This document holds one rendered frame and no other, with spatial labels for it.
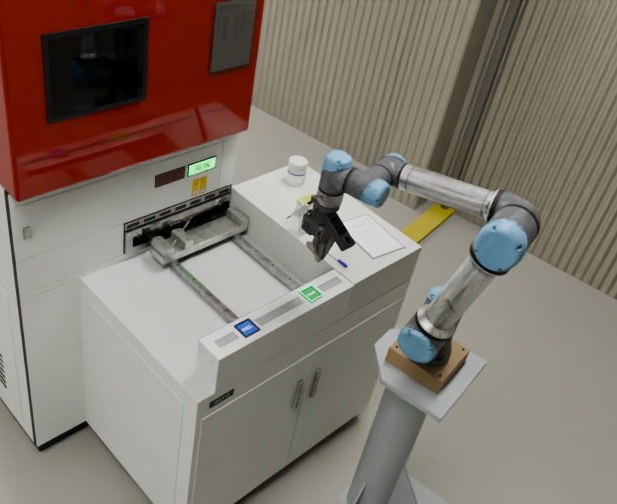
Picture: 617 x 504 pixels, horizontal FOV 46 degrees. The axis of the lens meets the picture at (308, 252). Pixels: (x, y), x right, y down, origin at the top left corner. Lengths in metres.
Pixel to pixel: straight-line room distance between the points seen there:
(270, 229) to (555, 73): 2.04
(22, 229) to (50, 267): 0.19
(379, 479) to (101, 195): 1.37
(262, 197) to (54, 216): 0.76
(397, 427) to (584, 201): 2.15
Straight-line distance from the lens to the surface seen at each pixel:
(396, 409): 2.41
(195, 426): 2.17
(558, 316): 4.11
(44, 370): 2.64
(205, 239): 2.51
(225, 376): 2.09
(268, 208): 2.55
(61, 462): 2.98
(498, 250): 1.78
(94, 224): 2.33
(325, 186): 1.97
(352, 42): 4.58
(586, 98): 4.03
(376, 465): 2.65
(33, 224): 2.21
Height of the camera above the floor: 2.45
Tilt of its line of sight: 38 degrees down
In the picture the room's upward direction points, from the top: 12 degrees clockwise
